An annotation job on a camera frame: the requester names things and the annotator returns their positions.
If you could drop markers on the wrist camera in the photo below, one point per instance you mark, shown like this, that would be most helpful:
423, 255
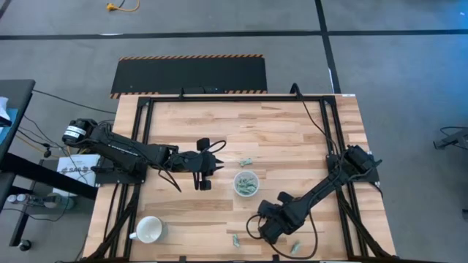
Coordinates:
285, 197
205, 185

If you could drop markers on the black caster wheel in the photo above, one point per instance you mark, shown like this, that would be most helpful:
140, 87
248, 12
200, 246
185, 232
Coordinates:
25, 245

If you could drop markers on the black hazard-striped floor mat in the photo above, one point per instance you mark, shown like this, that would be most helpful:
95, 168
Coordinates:
190, 75

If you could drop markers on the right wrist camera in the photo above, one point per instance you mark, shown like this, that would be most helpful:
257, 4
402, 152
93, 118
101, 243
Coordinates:
285, 197

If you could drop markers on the white crumpled paper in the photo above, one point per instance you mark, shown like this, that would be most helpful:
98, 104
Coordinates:
3, 109

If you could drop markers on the clear plastic cup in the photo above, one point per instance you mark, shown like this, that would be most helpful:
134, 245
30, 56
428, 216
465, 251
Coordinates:
256, 176

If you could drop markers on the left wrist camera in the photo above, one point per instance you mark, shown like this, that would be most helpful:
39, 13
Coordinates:
205, 185

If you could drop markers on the white ceramic mug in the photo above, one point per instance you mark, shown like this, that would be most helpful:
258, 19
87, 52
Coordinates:
149, 229

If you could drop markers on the green sweetener packet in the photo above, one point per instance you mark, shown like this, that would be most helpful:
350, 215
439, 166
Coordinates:
295, 248
242, 187
251, 187
236, 241
246, 179
245, 162

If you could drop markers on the small black box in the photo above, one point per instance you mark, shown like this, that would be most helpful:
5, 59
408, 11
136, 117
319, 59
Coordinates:
199, 90

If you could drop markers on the white printed cardboard box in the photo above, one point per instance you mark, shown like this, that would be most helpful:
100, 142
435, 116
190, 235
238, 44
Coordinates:
73, 170

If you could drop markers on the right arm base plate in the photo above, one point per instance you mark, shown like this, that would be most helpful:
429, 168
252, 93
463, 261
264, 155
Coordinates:
371, 177

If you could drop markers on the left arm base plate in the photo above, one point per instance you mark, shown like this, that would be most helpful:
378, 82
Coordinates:
106, 179

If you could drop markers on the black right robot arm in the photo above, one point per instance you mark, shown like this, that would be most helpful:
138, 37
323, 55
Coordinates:
321, 188

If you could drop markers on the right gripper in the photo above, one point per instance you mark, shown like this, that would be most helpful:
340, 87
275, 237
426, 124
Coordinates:
281, 221

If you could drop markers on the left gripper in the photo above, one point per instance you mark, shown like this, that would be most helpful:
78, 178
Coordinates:
190, 162

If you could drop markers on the black side table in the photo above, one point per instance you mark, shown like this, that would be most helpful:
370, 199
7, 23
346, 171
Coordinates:
16, 95

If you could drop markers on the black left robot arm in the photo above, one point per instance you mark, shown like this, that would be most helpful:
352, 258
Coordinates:
120, 149

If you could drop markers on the grey power strip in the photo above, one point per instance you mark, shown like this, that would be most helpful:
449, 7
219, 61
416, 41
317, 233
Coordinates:
34, 201

